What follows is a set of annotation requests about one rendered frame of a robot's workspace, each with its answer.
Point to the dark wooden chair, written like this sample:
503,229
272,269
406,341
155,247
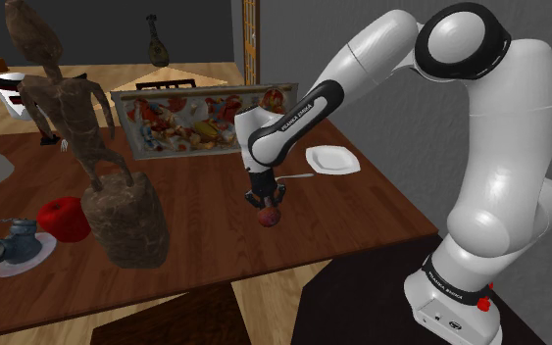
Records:
165,84

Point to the dark lute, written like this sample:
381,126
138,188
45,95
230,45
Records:
158,48

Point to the red apple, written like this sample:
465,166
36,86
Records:
63,220

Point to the wooden lattice door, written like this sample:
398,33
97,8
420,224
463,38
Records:
251,43

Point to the brown wooden table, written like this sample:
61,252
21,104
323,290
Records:
218,224

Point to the white plate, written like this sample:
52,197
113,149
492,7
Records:
333,159

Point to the reddish brown round fruit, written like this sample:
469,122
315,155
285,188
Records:
269,217

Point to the brown human figure statue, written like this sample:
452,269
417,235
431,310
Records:
113,215

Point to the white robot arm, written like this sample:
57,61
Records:
509,157

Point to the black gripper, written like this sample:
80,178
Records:
262,181

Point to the blue grey figure on disc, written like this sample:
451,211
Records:
15,243

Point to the dark robot stand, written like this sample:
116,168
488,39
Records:
356,296

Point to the framed colourful painting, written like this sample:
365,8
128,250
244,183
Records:
184,124

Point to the small white fork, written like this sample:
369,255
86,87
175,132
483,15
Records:
64,145

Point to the small black flat object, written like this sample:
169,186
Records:
50,140

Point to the white and black chair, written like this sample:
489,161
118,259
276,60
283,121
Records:
10,95

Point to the silver spoon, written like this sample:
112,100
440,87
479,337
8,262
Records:
297,176

